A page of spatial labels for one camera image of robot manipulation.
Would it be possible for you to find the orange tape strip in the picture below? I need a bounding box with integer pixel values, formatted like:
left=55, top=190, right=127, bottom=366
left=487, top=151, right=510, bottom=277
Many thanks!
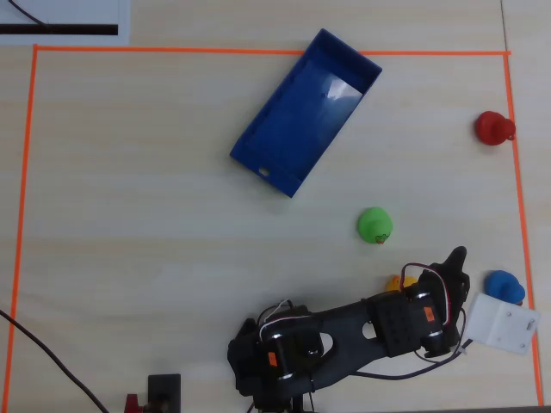
left=32, top=43, right=512, bottom=58
left=502, top=52, right=545, bottom=408
left=3, top=44, right=40, bottom=413

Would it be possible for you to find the white square plate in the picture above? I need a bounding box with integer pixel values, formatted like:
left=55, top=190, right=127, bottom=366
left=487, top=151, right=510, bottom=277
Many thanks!
left=465, top=292, right=542, bottom=355

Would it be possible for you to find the red white servo wire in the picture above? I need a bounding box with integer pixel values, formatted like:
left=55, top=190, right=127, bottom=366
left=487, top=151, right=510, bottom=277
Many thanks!
left=399, top=262, right=454, bottom=329

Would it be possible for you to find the blue plastic box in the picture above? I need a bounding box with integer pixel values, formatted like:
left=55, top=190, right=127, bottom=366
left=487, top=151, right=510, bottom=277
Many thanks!
left=228, top=28, right=384, bottom=200

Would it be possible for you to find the white paper with black bar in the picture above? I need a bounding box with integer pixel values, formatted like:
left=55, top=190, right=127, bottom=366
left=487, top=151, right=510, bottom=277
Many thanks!
left=0, top=0, right=131, bottom=46

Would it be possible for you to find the green toy ball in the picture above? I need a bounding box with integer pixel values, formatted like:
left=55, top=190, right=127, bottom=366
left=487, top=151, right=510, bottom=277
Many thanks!
left=356, top=206, right=394, bottom=247

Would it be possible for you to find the small black clamp box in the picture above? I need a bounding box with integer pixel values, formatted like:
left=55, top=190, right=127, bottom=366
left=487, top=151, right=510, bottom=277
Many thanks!
left=146, top=373, right=183, bottom=413

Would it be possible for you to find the yellow rubber duck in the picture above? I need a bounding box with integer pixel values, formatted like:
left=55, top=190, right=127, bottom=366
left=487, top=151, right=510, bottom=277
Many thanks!
left=385, top=274, right=419, bottom=295

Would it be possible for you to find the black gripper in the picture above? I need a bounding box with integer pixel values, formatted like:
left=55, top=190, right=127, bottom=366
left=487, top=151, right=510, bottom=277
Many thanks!
left=429, top=245, right=472, bottom=348

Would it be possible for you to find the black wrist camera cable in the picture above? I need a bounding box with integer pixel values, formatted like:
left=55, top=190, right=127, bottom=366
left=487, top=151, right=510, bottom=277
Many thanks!
left=353, top=305, right=469, bottom=382

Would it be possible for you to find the blue rubber duck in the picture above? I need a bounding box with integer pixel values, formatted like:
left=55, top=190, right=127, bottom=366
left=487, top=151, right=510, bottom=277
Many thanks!
left=483, top=269, right=527, bottom=306

